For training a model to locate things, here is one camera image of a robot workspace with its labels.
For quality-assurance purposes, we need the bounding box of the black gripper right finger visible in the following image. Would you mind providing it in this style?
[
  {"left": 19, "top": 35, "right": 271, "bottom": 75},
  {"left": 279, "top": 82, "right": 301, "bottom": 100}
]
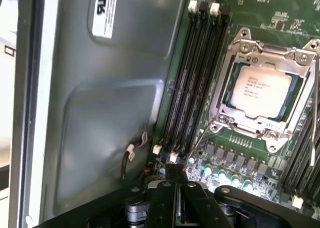
[{"left": 177, "top": 164, "right": 296, "bottom": 228}]

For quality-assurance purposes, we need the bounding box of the open grey PC case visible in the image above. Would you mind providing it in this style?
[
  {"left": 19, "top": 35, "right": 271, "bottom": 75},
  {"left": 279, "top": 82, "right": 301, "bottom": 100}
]
[{"left": 0, "top": 0, "right": 191, "bottom": 228}]

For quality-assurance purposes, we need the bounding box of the thin metal locking lever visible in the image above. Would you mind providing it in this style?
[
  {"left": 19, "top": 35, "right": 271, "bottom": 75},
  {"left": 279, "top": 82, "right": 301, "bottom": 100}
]
[
  {"left": 183, "top": 119, "right": 216, "bottom": 172},
  {"left": 308, "top": 59, "right": 320, "bottom": 167}
]

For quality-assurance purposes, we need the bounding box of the CPU socket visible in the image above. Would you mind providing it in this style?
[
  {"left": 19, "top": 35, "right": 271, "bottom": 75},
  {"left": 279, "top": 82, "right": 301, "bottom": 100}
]
[{"left": 208, "top": 27, "right": 320, "bottom": 153}]

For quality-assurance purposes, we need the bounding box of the black wire white tag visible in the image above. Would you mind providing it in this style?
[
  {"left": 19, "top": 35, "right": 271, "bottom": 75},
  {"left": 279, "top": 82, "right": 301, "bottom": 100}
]
[{"left": 121, "top": 132, "right": 151, "bottom": 181}]

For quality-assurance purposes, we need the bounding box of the black RAM slot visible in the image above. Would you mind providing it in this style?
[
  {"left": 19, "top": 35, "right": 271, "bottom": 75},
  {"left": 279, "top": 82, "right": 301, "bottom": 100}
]
[
  {"left": 161, "top": 1, "right": 209, "bottom": 158},
  {"left": 292, "top": 142, "right": 320, "bottom": 209},
  {"left": 152, "top": 0, "right": 199, "bottom": 155},
  {"left": 168, "top": 2, "right": 221, "bottom": 163},
  {"left": 178, "top": 3, "right": 231, "bottom": 165},
  {"left": 287, "top": 117, "right": 320, "bottom": 196},
  {"left": 279, "top": 97, "right": 316, "bottom": 186}
]

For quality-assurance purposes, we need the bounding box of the white label sticker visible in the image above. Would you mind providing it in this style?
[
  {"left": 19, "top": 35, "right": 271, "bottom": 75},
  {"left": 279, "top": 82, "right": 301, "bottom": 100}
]
[{"left": 91, "top": 0, "right": 120, "bottom": 38}]

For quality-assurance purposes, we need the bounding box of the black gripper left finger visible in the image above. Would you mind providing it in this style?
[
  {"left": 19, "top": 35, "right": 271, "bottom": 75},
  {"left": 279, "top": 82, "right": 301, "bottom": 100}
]
[{"left": 123, "top": 164, "right": 180, "bottom": 228}]

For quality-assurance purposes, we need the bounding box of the silver CPU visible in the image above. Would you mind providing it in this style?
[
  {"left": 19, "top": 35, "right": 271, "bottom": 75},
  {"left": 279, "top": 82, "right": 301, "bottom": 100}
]
[{"left": 221, "top": 61, "right": 301, "bottom": 122}]

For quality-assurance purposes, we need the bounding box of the green motherboard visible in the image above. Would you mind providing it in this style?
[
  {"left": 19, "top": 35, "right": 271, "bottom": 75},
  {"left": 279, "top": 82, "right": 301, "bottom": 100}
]
[{"left": 144, "top": 0, "right": 320, "bottom": 213}]

